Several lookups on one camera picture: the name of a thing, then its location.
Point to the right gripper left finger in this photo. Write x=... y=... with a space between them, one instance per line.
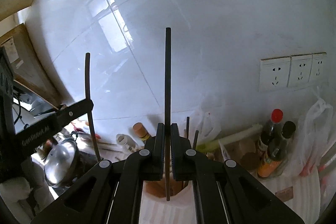
x=127 y=177

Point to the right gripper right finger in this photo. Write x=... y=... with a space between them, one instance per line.
x=208 y=179

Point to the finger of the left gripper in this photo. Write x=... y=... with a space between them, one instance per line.
x=73 y=112

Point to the glass oil dispenser bottle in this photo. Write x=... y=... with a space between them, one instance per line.
x=127 y=144

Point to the dark soy sauce bottle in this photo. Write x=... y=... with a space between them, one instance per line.
x=140 y=130

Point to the white paper packet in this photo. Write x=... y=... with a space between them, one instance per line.
x=224 y=152

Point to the white gloved hand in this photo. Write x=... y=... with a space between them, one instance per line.
x=27 y=195

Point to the steel wok with lid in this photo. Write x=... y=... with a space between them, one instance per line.
x=60 y=164

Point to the white plastic bag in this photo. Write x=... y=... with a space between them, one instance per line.
x=206 y=123

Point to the brown lid spice jar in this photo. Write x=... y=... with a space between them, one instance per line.
x=250 y=161

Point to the black cap sauce bottle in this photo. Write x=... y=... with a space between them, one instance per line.
x=277 y=149

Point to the red cap sauce bottle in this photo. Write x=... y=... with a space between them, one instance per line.
x=267 y=132

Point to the striped cat table mat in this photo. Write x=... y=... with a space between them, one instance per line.
x=248 y=200

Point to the plastic bag with red item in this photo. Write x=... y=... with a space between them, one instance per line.
x=311 y=139

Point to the left wall socket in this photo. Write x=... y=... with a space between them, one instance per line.
x=274 y=73

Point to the wall socket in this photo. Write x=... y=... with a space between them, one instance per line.
x=318 y=61
x=274 y=73
x=300 y=68

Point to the middle wall socket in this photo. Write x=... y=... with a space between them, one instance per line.
x=300 y=68

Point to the right wall socket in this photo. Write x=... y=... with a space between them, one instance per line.
x=318 y=61

